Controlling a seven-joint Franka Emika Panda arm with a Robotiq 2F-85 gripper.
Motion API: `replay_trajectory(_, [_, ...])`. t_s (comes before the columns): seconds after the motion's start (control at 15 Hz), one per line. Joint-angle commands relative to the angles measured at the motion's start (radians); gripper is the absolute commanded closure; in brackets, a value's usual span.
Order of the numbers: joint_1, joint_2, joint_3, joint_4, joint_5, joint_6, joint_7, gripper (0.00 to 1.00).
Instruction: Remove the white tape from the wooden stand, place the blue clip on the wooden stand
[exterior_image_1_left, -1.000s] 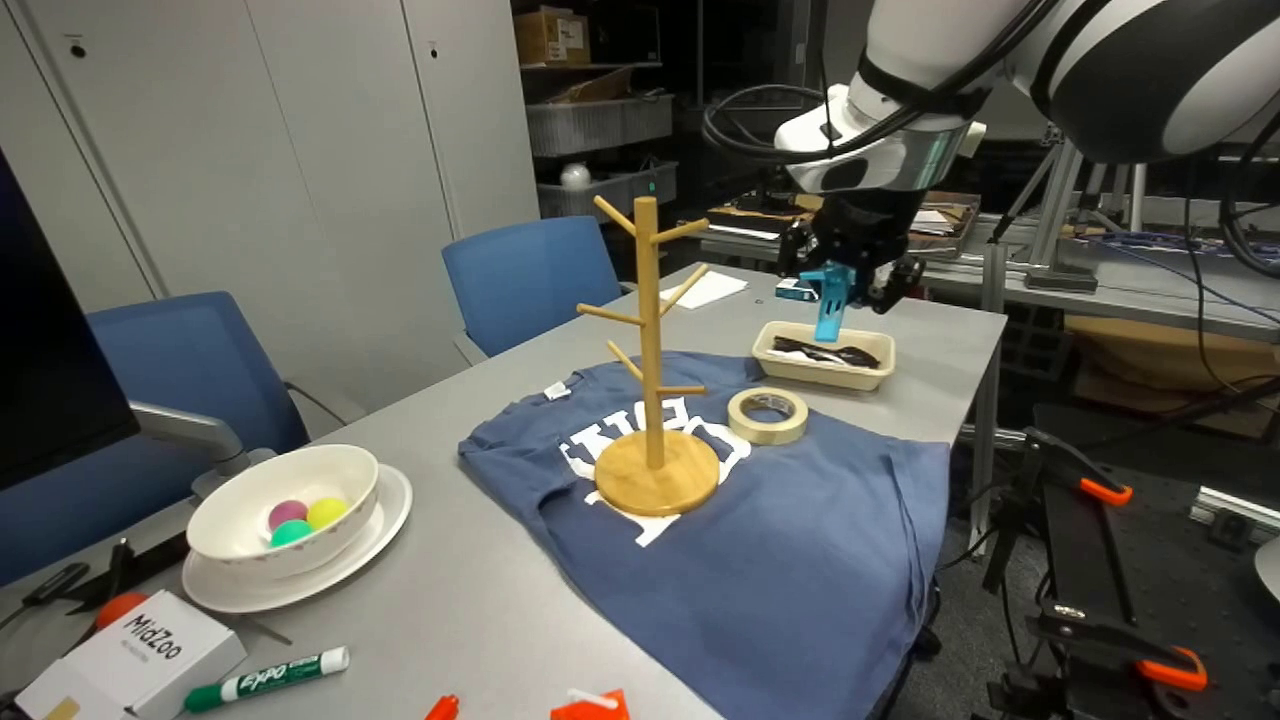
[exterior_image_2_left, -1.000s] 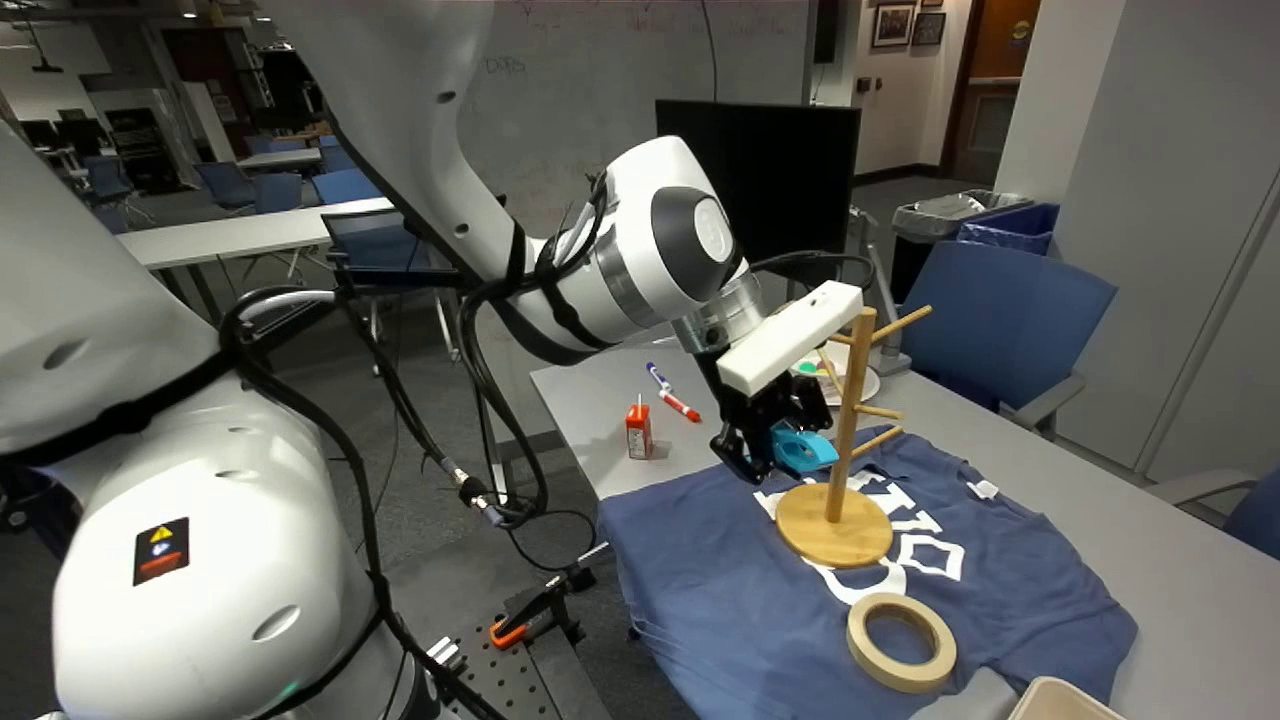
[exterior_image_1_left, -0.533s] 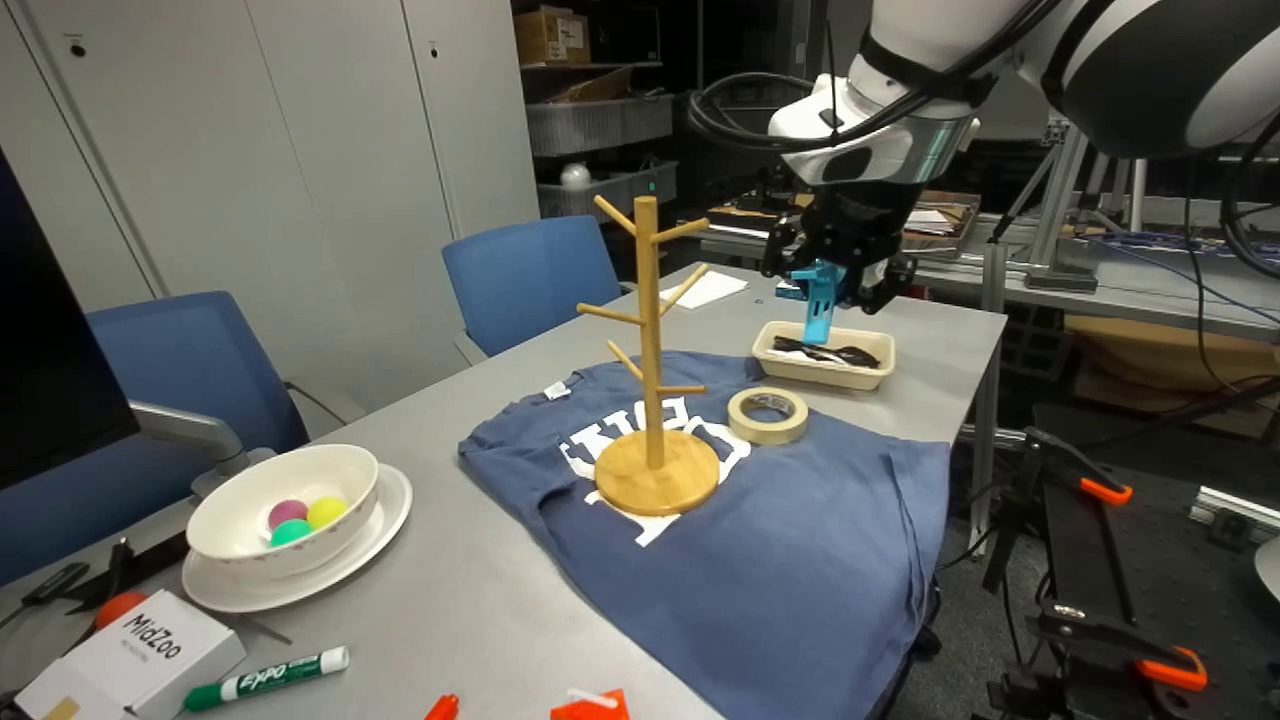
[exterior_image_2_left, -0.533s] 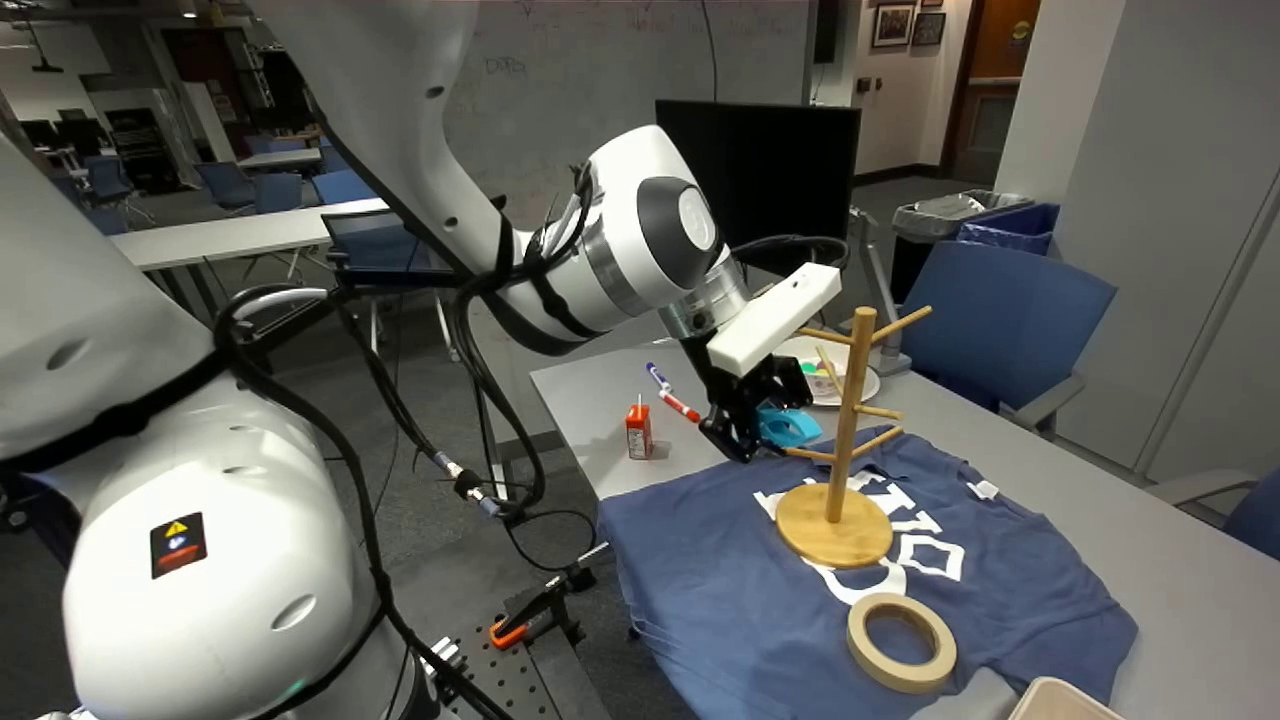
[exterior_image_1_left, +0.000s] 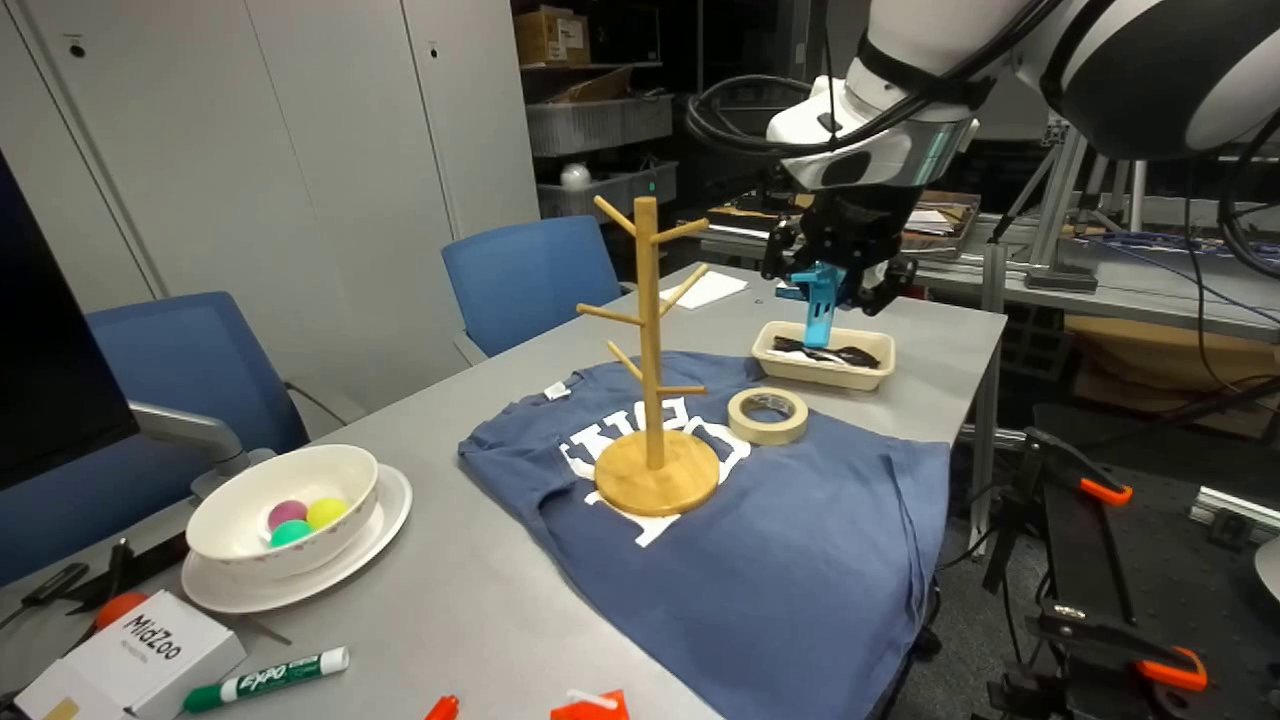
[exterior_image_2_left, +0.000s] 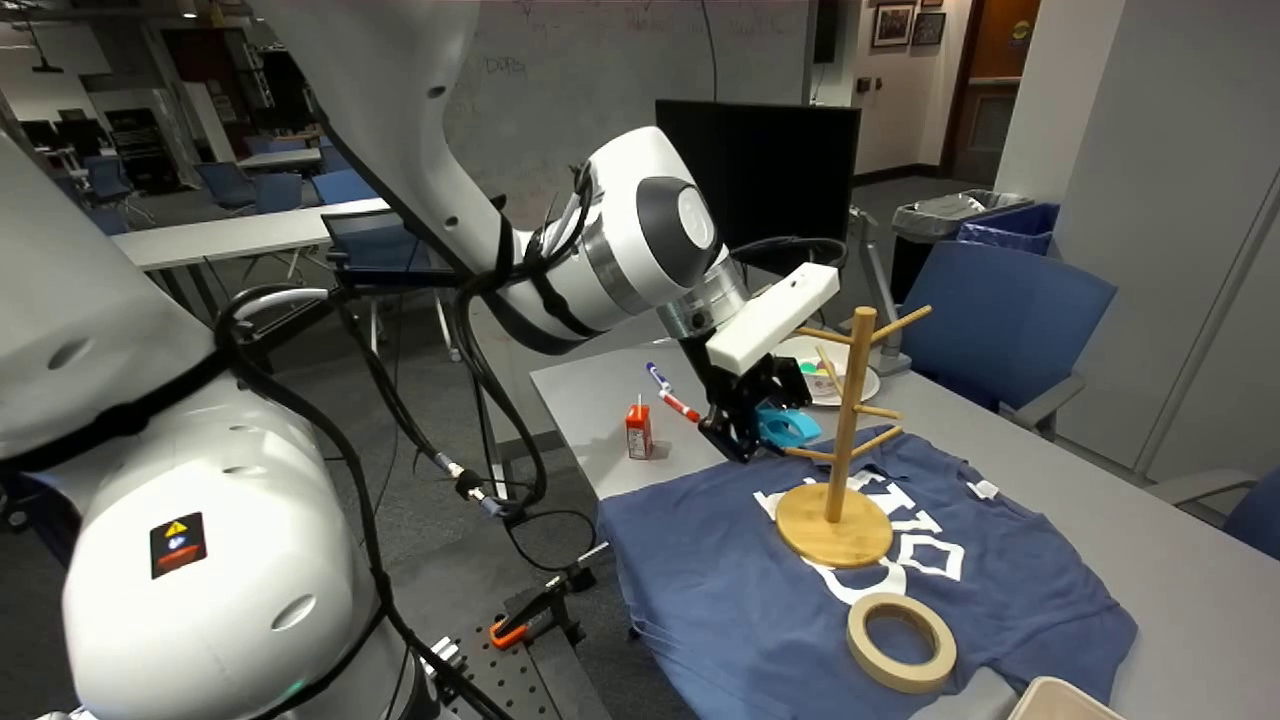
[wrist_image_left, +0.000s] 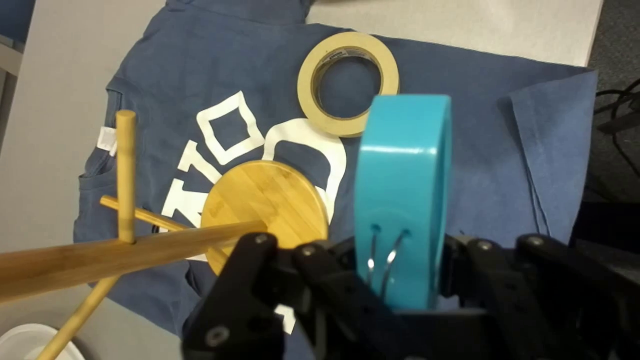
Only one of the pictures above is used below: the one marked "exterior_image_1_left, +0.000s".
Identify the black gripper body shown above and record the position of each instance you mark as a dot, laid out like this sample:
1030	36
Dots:
853	227

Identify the blue plastic clip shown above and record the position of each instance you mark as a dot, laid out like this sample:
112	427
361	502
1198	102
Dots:
823	307

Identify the white tape roll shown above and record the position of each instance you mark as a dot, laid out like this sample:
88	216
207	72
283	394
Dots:
764	429

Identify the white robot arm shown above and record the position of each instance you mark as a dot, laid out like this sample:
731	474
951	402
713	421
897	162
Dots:
1163	67

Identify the wooden peg stand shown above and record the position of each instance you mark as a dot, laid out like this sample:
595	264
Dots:
652	485

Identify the beige cutlery tray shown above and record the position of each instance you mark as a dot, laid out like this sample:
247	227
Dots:
772	362

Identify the white paper sheet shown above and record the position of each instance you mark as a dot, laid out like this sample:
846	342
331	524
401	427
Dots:
713	285

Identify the wooden tray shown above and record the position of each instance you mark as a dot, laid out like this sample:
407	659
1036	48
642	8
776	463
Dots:
951	227

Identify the grey storage bin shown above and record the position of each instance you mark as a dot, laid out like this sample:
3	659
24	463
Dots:
600	120
604	190

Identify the white round cap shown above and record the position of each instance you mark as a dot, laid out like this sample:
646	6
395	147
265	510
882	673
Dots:
578	179

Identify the blue office chair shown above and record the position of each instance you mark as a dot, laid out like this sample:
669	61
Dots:
201	362
527	272

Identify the blue printed t-shirt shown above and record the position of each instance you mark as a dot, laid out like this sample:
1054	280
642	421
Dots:
803	563

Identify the grey work table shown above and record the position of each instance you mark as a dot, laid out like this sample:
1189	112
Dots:
1144	285

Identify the brown cardboard sheet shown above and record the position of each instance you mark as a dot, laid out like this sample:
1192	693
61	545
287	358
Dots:
1163	355

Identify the brown cardboard box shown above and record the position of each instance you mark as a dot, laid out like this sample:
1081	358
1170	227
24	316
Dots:
548	36

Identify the small orange object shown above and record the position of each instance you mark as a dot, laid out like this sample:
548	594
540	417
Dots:
595	705

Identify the white plate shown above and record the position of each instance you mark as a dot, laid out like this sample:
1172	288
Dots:
361	545

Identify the yellow ball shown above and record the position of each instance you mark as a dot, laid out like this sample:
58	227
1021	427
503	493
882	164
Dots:
331	510

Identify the grey metal cabinet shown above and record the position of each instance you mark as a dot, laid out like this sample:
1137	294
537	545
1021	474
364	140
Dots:
265	172

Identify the pink ball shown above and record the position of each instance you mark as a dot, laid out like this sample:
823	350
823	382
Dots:
287	513

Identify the green ball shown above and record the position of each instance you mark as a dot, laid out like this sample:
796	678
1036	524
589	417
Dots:
290	533

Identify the white bowl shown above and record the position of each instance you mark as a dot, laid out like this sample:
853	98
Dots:
242	533

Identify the green marker pen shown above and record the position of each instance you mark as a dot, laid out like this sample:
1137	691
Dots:
265	678

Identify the black hand tool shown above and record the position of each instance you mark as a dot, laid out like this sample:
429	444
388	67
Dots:
132	563

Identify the black monitor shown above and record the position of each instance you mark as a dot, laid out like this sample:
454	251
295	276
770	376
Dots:
40	362

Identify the white cardboard box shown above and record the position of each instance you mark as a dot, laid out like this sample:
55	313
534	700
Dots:
132	663

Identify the aluminium frame post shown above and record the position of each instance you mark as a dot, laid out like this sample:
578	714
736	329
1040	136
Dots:
1063	227

